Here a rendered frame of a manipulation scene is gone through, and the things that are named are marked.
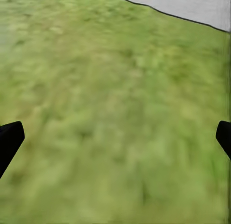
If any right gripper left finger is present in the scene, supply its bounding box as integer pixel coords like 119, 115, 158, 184
0, 121, 25, 178

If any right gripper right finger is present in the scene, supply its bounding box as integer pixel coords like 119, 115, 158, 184
216, 120, 231, 159

